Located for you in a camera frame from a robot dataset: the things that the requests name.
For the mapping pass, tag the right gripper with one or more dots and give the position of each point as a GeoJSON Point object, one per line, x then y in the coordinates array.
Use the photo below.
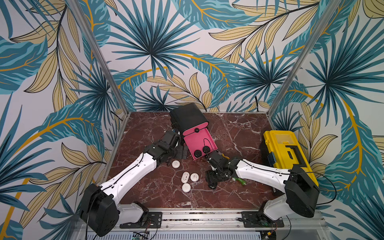
{"type": "Point", "coordinates": [214, 173]}

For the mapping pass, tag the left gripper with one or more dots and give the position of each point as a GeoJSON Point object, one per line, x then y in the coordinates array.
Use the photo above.
{"type": "Point", "coordinates": [179, 155]}

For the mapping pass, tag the white round earphone case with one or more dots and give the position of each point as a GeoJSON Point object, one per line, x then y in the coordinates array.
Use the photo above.
{"type": "Point", "coordinates": [194, 177]}
{"type": "Point", "coordinates": [176, 164]}
{"type": "Point", "coordinates": [186, 188]}

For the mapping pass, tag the black round earphone case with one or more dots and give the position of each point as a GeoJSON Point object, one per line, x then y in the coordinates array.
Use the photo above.
{"type": "Point", "coordinates": [206, 149]}
{"type": "Point", "coordinates": [197, 154]}

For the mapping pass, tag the white oval earphone case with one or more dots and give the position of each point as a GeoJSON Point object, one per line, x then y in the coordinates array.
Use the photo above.
{"type": "Point", "coordinates": [185, 177]}

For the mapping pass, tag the pink drawer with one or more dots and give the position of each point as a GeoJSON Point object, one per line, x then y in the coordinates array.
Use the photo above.
{"type": "Point", "coordinates": [197, 141]}
{"type": "Point", "coordinates": [196, 129]}

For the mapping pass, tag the black drawer cabinet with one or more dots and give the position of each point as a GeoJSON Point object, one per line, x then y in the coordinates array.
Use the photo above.
{"type": "Point", "coordinates": [187, 116]}

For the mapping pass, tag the black oval earphone case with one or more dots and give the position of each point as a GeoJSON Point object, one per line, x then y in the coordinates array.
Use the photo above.
{"type": "Point", "coordinates": [213, 184]}

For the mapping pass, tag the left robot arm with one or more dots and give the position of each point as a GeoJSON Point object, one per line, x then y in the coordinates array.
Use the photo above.
{"type": "Point", "coordinates": [100, 205]}

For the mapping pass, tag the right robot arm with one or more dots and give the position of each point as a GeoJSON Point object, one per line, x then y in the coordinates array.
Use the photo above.
{"type": "Point", "coordinates": [300, 192]}

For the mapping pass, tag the green plastic toy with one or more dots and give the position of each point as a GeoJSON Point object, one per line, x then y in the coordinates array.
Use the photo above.
{"type": "Point", "coordinates": [241, 181]}

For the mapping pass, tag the yellow toolbox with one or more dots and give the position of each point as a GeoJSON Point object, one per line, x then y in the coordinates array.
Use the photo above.
{"type": "Point", "coordinates": [282, 150]}

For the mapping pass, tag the aluminium rail frame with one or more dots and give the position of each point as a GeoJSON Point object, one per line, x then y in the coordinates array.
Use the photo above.
{"type": "Point", "coordinates": [221, 224]}

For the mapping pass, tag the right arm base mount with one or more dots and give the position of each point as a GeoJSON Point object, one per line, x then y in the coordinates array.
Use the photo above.
{"type": "Point", "coordinates": [255, 220]}

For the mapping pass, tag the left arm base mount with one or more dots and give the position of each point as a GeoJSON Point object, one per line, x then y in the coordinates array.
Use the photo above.
{"type": "Point", "coordinates": [149, 220]}

